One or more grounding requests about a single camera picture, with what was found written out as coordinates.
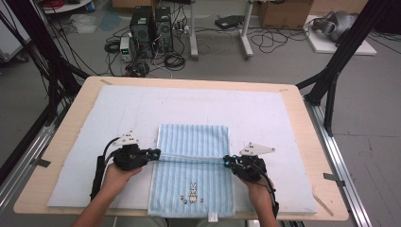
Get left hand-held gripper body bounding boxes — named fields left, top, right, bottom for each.
left=112, top=131, right=151, bottom=172

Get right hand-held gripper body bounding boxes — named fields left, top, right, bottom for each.
left=231, top=142, right=276, bottom=183

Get blue striped towel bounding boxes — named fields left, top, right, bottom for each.
left=147, top=123, right=236, bottom=223

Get person's left hand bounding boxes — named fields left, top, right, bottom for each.
left=102, top=162, right=144, bottom=197

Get person's right hand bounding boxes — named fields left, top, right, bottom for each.
left=240, top=174, right=275, bottom=206

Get white foam mat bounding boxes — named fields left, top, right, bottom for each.
left=46, top=84, right=319, bottom=216

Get wooden table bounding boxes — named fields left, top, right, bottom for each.
left=12, top=75, right=350, bottom=221

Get wooden stick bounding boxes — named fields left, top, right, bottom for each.
left=311, top=192, right=335, bottom=218

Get white power supply unit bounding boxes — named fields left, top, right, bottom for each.
left=119, top=36, right=133, bottom=62

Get large black computer tower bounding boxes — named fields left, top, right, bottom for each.
left=130, top=6, right=156, bottom=60

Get slim black computer tower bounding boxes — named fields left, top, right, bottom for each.
left=154, top=7, right=174, bottom=53

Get flat black device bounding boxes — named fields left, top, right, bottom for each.
left=215, top=14, right=246, bottom=30

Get teal plastic sheet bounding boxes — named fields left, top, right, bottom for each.
left=98, top=10, right=123, bottom=32

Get white floor board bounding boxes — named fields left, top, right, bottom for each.
left=305, top=14, right=378, bottom=57

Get clear plastic sheet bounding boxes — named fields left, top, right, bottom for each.
left=69, top=13, right=97, bottom=35

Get low cardboard box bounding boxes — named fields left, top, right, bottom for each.
left=112, top=0, right=159, bottom=9

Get large cardboard box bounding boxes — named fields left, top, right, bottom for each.
left=258, top=0, right=315, bottom=31

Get round white table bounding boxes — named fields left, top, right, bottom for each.
left=42, top=0, right=95, bottom=15

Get white cabinet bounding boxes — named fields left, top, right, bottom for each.
left=0, top=12, right=31, bottom=62

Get grey bag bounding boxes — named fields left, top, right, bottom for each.
left=311, top=10, right=359, bottom=43

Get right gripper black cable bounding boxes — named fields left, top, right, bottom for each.
left=252, top=164, right=281, bottom=219

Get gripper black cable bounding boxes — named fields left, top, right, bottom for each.
left=252, top=164, right=281, bottom=219
left=90, top=136, right=123, bottom=201

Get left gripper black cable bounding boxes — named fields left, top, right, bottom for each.
left=90, top=136, right=123, bottom=201

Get large black cable coil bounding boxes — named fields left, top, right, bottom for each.
left=164, top=53, right=187, bottom=72

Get aluminium rail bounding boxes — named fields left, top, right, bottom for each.
left=0, top=124, right=57, bottom=216
left=303, top=99, right=374, bottom=227

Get small black cable coil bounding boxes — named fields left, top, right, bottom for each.
left=103, top=39, right=122, bottom=54

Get white desk frame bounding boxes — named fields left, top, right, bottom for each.
left=188, top=0, right=255, bottom=61

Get loose black floor cables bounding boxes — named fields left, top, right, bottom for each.
left=250, top=26, right=311, bottom=55

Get black frame stand with cables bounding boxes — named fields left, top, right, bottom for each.
left=0, top=0, right=91, bottom=127

